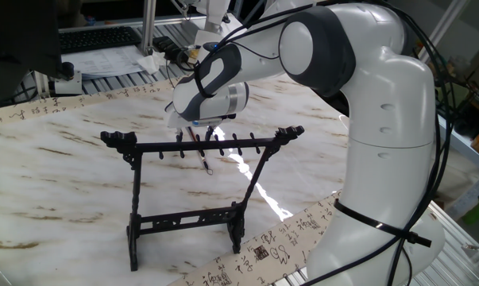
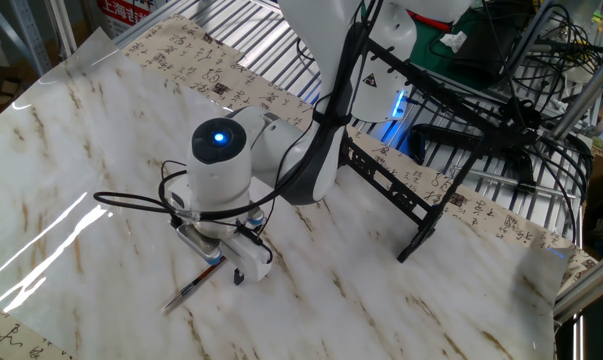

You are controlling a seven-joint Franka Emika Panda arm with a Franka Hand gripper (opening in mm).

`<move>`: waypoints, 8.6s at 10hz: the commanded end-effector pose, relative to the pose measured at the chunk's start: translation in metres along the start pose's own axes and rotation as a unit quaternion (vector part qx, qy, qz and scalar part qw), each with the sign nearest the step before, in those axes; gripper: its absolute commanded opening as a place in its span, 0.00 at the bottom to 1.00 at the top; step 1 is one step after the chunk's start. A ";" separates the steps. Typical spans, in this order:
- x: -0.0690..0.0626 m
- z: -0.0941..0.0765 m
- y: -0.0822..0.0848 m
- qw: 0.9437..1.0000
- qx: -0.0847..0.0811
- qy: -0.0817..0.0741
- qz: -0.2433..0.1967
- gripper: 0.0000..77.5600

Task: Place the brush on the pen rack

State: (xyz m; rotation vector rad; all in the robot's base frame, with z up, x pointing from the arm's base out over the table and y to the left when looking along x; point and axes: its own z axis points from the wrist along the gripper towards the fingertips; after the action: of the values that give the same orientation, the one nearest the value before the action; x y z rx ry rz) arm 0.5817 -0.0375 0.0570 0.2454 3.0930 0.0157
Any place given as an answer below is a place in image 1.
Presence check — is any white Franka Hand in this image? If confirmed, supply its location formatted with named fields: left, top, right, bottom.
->
left=166, top=110, right=224, bottom=142

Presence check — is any brown calligraphy brush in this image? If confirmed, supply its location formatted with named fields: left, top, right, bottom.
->
left=187, top=126, right=214, bottom=176

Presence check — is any black wooden pen rack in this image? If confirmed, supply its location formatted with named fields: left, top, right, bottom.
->
left=99, top=125, right=306, bottom=272

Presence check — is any white tissue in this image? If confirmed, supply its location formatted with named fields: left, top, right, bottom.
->
left=137, top=50, right=172, bottom=75

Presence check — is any printed paper stack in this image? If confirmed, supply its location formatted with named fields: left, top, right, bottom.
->
left=60, top=44, right=151, bottom=80

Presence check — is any white plastic stand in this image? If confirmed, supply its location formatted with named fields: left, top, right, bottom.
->
left=181, top=0, right=233, bottom=36

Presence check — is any black computer keyboard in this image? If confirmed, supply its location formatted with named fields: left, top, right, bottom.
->
left=58, top=25, right=143, bottom=56

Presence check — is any glossy marble pattern sheet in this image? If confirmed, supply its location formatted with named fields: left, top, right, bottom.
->
left=0, top=71, right=363, bottom=286

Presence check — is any beige calligraphy paper scroll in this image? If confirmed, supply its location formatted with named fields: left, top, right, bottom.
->
left=0, top=77, right=347, bottom=286

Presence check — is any black computer monitor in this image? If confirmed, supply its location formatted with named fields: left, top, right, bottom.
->
left=0, top=0, right=64, bottom=102

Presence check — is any grey blue shelf beam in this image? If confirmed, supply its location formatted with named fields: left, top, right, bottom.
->
left=437, top=114, right=479, bottom=222

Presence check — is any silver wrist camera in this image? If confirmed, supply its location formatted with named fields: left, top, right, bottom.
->
left=191, top=118, right=224, bottom=127

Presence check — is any aluminium frame post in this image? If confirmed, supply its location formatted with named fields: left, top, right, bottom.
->
left=141, top=0, right=157, bottom=56

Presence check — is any white bracket black knob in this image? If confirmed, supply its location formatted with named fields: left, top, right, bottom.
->
left=48, top=61, right=83, bottom=96

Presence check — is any black cable strap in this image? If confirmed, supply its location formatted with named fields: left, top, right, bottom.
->
left=333, top=198, right=433, bottom=248

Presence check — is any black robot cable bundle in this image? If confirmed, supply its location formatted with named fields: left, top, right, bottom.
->
left=193, top=0, right=453, bottom=286

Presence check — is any white slanted post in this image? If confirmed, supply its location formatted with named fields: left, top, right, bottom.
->
left=417, top=0, right=462, bottom=64

